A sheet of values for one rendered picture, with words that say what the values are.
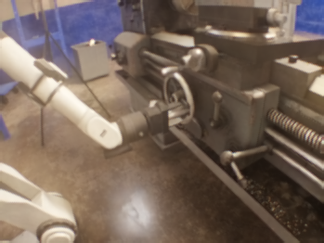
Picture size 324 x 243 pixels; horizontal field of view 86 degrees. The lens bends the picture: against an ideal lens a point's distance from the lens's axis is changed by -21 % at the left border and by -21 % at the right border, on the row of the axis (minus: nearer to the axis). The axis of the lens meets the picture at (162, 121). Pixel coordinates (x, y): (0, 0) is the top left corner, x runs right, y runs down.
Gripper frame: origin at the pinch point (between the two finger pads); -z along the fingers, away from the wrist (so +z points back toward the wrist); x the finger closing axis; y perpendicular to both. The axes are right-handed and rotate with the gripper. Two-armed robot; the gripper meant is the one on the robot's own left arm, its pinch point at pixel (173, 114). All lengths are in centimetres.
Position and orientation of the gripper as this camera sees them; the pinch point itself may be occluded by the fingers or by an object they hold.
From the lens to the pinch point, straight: 73.2
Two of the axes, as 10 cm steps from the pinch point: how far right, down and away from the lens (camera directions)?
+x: -0.6, -8.2, -5.7
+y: -4.5, -4.9, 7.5
